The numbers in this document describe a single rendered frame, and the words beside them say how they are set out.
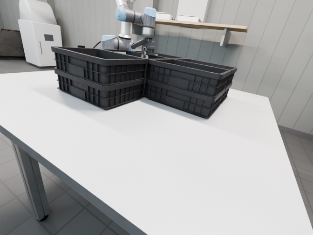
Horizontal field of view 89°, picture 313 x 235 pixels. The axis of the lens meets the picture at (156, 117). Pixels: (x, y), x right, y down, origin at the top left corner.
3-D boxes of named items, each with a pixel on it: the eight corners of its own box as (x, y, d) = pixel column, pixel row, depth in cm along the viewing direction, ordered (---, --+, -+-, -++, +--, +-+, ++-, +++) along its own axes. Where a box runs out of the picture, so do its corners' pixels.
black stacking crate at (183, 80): (146, 80, 92) (147, 60, 87) (169, 76, 115) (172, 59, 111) (214, 100, 75) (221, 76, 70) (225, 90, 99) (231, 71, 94)
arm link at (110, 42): (100, 50, 143) (100, 33, 138) (115, 51, 150) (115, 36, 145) (103, 50, 134) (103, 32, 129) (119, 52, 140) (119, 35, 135)
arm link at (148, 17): (152, 10, 105) (159, 9, 98) (150, 29, 109) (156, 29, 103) (141, 7, 101) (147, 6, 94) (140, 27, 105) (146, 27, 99)
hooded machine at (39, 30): (66, 68, 456) (59, 4, 391) (40, 69, 401) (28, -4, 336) (51, 63, 487) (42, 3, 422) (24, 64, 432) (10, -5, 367)
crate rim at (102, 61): (50, 51, 81) (49, 45, 80) (98, 52, 105) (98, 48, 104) (105, 65, 64) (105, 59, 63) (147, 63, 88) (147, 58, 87)
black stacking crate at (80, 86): (55, 90, 90) (52, 68, 85) (98, 83, 114) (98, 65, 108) (105, 112, 73) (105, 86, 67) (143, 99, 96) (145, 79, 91)
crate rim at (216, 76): (147, 63, 88) (147, 58, 87) (171, 62, 112) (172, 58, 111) (220, 80, 71) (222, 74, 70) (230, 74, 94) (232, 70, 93)
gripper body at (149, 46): (154, 56, 109) (156, 36, 104) (141, 54, 107) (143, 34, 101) (152, 55, 116) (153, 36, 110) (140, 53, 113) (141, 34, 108)
